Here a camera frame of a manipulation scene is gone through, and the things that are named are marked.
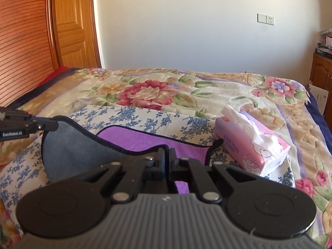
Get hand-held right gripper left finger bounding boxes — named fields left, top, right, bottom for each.
left=75, top=147, right=168, bottom=203

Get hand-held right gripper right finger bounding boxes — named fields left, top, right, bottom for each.
left=169, top=147, right=260, bottom=203

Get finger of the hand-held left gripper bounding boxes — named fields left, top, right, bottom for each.
left=29, top=116, right=59, bottom=133

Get purple and grey towel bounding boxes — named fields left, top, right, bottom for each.
left=41, top=116, right=224, bottom=195

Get red cloth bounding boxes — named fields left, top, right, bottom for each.
left=36, top=66, right=77, bottom=89

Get blue floral white cloth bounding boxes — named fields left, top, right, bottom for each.
left=0, top=105, right=296, bottom=214

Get pink tissue pack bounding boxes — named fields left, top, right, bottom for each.
left=214, top=105, right=291, bottom=177

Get floral plush blanket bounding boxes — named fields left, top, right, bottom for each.
left=0, top=67, right=332, bottom=248

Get wooden slatted headboard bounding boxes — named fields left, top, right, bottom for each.
left=0, top=0, right=57, bottom=108

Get wooden door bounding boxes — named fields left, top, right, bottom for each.
left=51, top=0, right=102, bottom=69

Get white paper sheet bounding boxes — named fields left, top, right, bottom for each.
left=308, top=83, right=329, bottom=115

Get wooden cabinet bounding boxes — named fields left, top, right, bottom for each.
left=308, top=52, right=332, bottom=116

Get stack of books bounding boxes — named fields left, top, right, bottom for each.
left=315, top=28, right=332, bottom=58

